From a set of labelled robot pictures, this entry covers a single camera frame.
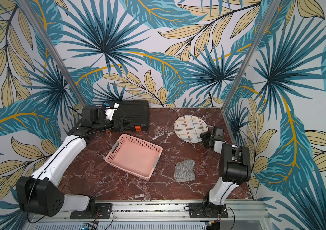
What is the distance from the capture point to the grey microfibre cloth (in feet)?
2.76

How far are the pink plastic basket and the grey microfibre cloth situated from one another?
0.14 meters

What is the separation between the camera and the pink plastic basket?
2.98 feet
